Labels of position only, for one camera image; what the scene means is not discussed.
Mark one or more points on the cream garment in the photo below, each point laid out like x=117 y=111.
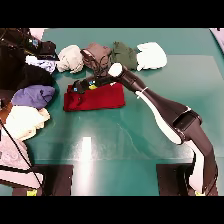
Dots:
x=70 y=58
x=25 y=121

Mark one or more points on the purple garment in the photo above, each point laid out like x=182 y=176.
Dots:
x=33 y=96

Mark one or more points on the white garment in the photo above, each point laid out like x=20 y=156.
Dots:
x=151 y=56
x=41 y=63

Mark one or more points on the green garment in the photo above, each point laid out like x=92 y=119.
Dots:
x=125 y=55

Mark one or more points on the red T-shirt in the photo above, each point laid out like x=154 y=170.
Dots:
x=100 y=98

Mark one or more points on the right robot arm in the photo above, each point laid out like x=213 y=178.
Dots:
x=170 y=115

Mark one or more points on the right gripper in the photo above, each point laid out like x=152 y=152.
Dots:
x=95 y=82

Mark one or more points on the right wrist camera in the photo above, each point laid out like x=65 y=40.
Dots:
x=91 y=58

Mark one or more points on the brown garment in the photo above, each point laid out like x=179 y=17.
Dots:
x=103 y=50

